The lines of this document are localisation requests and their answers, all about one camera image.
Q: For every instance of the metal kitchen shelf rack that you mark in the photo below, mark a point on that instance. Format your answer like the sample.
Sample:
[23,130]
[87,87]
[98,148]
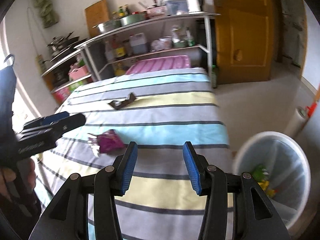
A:
[98,58]

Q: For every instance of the wooden cutting board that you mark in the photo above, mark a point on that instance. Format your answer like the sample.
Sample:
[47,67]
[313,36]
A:
[96,14]

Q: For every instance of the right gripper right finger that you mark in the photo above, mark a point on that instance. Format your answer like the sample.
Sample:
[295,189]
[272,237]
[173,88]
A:
[209,181]

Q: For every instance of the pink plastic basket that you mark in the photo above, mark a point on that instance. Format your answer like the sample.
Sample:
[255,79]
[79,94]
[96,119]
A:
[76,72]

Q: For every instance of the yellow snack wrapper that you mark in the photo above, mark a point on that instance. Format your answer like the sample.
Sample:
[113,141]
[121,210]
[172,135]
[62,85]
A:
[265,185]

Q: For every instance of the steel mixing bowl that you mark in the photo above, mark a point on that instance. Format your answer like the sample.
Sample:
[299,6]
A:
[107,26]

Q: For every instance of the white paper roll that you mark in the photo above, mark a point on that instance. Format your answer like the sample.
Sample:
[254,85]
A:
[296,123]

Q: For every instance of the pink utensil basket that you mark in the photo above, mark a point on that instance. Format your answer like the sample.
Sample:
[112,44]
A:
[156,12]

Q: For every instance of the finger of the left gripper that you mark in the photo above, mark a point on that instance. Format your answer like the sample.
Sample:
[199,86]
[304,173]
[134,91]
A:
[62,126]
[45,120]

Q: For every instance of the stacked black pans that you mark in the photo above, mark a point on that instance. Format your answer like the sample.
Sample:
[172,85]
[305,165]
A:
[61,44]

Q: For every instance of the green snack wrapper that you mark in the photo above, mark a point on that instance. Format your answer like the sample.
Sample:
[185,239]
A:
[260,173]

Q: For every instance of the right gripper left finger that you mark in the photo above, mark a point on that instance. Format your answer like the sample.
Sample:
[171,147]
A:
[113,180]

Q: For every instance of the green metal basin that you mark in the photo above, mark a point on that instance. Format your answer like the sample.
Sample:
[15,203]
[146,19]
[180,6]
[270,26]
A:
[132,19]

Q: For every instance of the colourful cardboard box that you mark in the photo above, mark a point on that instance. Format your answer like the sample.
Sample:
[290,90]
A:
[62,94]

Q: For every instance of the dark brown wrapper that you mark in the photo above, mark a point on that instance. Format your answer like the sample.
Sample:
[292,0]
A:
[119,104]

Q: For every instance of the clear plastic jug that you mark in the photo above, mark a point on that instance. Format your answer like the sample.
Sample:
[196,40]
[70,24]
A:
[139,44]

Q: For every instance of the pink plastic storage lid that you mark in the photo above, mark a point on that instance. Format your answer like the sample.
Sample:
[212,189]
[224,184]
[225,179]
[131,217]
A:
[160,63]

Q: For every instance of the person's left hand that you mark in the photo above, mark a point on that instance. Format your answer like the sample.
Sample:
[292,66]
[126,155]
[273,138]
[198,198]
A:
[8,176]

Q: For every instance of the striped tablecloth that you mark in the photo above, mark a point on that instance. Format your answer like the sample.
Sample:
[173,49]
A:
[172,107]

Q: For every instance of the clear plastic container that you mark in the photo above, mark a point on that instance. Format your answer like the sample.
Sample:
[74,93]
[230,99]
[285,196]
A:
[176,7]

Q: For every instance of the yellow label oil bottle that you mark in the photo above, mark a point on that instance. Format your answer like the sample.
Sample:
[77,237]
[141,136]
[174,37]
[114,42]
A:
[118,48]

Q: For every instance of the wooden door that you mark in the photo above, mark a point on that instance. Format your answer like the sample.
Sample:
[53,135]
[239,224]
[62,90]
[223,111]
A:
[244,31]

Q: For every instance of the purple snack wrapper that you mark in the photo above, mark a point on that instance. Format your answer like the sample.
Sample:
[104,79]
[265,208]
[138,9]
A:
[105,143]

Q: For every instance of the green glass bottle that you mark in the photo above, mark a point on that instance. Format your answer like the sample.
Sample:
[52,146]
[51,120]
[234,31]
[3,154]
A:
[214,76]

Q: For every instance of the white trash bin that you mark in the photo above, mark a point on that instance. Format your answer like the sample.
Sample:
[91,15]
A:
[287,171]

